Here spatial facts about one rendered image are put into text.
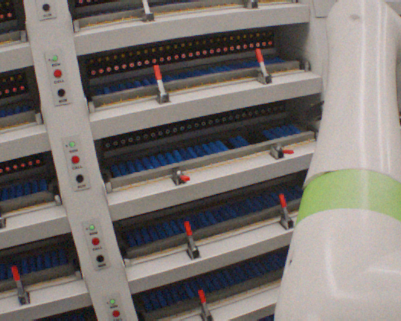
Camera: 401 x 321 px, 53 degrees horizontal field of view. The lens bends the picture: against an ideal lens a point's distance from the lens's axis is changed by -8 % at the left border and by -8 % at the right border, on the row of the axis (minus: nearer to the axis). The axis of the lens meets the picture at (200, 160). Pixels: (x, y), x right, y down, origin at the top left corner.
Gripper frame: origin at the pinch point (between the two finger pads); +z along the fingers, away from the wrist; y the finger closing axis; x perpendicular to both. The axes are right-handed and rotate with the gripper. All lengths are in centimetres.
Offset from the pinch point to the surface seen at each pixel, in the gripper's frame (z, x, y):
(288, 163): 16.2, -9.6, -1.3
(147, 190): 17.1, -7.5, -37.8
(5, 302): 22, -25, -78
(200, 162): 19.2, -4.0, -23.1
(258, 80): 14.9, 12.5, -4.3
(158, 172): 19.2, -4.0, -33.8
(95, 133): 12.9, 7.6, -46.7
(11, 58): 8, 27, -62
